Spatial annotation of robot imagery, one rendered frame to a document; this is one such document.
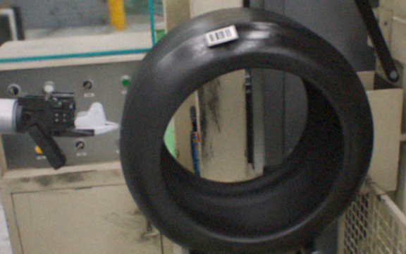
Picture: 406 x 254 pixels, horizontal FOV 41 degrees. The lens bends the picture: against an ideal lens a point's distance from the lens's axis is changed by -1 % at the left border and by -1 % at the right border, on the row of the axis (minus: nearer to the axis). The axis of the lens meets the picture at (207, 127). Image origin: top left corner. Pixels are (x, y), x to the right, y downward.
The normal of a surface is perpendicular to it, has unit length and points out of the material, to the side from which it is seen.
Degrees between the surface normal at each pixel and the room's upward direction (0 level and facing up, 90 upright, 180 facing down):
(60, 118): 90
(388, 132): 90
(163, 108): 84
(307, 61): 81
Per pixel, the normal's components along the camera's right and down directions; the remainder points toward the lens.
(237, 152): 0.10, 0.34
